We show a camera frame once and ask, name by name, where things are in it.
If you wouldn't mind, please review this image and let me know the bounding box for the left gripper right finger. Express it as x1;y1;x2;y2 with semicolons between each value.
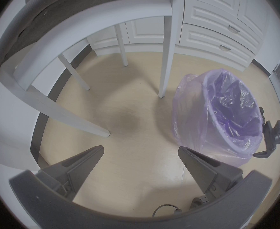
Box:
178;146;244;195

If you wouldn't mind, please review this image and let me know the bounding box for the purple plastic bag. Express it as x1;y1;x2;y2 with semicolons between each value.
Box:
172;69;264;167

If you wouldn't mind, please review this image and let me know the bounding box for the white trash bin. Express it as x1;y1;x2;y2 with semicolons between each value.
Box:
203;73;263;166

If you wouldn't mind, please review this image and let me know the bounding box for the white chair with grey seat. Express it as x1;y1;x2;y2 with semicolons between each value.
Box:
0;0;186;138

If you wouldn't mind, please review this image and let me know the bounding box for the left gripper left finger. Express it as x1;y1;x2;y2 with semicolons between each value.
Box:
36;145;104;200

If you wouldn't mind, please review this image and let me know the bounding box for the black cable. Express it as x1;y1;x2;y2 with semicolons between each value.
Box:
152;204;182;218

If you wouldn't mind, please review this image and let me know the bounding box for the white wardrobe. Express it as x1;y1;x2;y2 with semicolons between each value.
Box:
86;0;269;72

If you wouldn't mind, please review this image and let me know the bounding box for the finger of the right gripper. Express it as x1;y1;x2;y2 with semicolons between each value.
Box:
253;145;278;159
259;106;267;129

